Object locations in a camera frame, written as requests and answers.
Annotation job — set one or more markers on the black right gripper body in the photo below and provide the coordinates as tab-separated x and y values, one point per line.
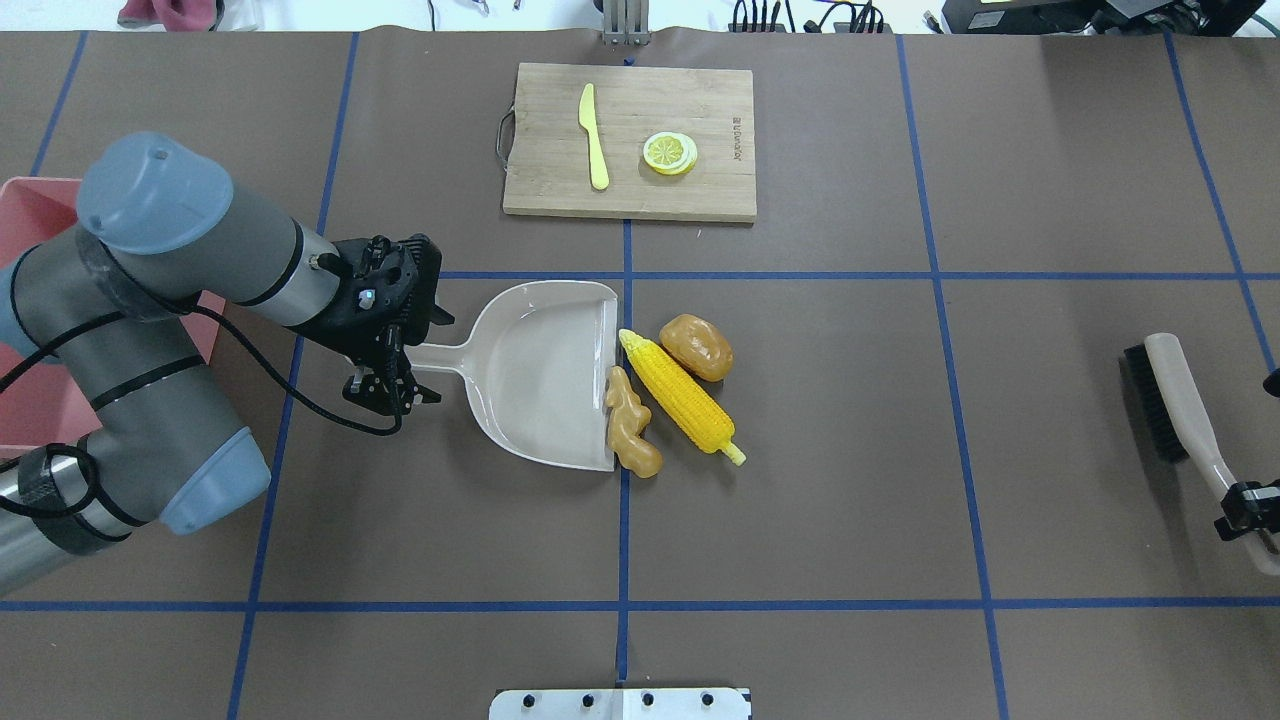
1243	503

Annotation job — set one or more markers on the pink plastic bin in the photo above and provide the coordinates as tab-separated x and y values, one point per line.
81	256

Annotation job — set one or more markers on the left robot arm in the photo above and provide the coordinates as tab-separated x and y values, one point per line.
57	507

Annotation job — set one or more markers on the pink cloth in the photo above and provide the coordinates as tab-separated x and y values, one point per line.
173	16

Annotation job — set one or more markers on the beige plastic dustpan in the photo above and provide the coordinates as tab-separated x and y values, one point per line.
535	366

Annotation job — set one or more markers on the yellow toy corn cob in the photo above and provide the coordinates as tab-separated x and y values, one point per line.
698	416

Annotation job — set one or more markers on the beige hand brush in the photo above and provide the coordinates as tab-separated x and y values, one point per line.
1172	408

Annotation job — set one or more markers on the toy potato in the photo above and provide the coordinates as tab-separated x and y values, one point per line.
699	346

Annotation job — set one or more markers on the wooden cutting board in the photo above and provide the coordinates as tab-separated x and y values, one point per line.
547	161

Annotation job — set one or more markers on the toy ginger root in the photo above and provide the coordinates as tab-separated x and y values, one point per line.
627	420

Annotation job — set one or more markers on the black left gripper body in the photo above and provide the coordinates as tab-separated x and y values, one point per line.
352	327

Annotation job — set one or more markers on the aluminium frame post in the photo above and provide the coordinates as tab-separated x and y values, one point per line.
625	22

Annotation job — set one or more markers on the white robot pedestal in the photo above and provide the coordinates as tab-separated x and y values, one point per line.
623	703

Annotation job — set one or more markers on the yellow plastic knife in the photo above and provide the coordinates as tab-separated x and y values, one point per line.
586	114

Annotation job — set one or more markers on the yellow lemon slice toy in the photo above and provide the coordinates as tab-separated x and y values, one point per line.
670	153

